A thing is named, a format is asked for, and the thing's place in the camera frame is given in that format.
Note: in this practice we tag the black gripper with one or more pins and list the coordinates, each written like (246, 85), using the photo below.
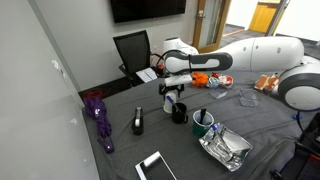
(171, 87)

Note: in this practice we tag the white paper cup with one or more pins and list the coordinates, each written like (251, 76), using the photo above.
(169, 104)

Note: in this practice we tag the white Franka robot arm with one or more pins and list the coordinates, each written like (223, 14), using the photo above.
(266, 53)

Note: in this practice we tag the blue pen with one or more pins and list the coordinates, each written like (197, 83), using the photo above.
(171, 101)

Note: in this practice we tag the black mug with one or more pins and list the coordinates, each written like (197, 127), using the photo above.
(179, 116)

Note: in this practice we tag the white paper sheet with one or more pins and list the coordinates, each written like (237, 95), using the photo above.
(147, 74)

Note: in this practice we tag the orange plush toy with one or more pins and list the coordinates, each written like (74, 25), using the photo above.
(200, 80)

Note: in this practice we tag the black marker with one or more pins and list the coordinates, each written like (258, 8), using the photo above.
(202, 115)

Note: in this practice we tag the teal round item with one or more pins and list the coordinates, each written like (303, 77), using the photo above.
(212, 82)

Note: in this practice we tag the black tape dispenser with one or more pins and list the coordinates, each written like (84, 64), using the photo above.
(137, 121)

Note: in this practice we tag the green mug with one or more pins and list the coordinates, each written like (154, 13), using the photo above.
(200, 128)

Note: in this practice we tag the gray tablecloth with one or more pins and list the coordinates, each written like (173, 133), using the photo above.
(166, 143)

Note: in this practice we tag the blue capped marker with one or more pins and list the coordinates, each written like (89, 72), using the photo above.
(214, 128)

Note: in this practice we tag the red and white item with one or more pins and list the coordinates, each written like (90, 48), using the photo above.
(226, 81)

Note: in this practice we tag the black mesh office chair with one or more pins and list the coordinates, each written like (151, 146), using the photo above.
(133, 51)

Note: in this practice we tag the purple folded umbrella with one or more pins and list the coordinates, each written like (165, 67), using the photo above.
(100, 116)

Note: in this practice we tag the white framed tablet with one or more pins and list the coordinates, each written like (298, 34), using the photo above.
(155, 168)

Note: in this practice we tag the dark red bundle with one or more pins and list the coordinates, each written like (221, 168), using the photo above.
(93, 93)

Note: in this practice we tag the wooden framed door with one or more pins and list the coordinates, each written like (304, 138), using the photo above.
(213, 23)

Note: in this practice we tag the silver foil bag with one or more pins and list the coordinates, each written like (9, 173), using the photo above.
(230, 150)

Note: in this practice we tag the yellow door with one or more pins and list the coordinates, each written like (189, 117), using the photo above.
(261, 16)

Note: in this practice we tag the small blue object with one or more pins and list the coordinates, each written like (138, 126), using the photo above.
(297, 116)

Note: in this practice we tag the gray metal pole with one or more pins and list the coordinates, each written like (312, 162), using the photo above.
(276, 16)

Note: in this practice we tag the black wall television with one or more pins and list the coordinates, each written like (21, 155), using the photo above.
(146, 9)

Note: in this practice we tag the white wall fitting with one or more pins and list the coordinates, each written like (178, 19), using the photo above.
(57, 66)

